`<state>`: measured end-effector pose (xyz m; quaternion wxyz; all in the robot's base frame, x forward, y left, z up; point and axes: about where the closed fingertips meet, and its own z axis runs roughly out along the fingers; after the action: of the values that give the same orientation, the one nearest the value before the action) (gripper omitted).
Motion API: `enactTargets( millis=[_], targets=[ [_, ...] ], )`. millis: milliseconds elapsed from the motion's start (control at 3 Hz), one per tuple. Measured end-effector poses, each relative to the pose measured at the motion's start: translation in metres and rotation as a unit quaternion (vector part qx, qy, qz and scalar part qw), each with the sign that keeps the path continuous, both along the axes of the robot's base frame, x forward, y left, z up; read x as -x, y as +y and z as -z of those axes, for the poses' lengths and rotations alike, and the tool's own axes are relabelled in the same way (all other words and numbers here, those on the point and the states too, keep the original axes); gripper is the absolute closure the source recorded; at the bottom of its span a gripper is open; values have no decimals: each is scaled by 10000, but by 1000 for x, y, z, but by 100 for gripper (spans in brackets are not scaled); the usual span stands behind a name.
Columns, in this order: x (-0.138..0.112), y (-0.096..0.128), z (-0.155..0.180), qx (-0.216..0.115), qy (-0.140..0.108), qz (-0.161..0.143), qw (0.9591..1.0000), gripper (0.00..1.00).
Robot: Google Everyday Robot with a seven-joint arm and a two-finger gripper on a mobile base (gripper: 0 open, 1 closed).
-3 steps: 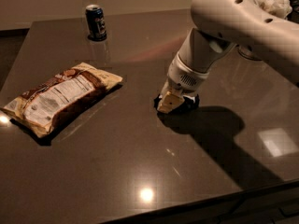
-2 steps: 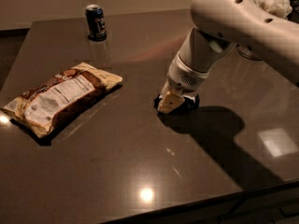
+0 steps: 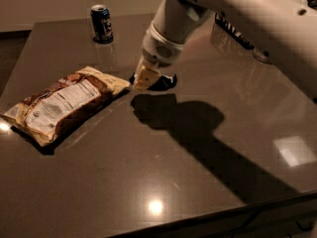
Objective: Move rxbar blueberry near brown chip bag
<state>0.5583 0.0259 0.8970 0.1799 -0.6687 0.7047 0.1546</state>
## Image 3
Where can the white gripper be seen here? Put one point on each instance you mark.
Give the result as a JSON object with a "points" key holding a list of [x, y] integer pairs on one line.
{"points": [[159, 51]]}

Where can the blue rxbar blueberry wrapper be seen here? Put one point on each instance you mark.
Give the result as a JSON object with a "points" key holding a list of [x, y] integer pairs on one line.
{"points": [[164, 83]]}

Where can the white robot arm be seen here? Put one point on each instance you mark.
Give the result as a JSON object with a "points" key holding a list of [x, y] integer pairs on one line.
{"points": [[284, 31]]}

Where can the brown chip bag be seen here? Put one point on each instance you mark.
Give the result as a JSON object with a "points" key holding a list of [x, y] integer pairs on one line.
{"points": [[54, 111]]}

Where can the dark blue soda can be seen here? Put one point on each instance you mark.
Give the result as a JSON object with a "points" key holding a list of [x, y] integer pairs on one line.
{"points": [[101, 21]]}

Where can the black wire napkin holder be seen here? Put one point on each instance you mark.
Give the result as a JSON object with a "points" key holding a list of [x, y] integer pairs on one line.
{"points": [[233, 32]]}

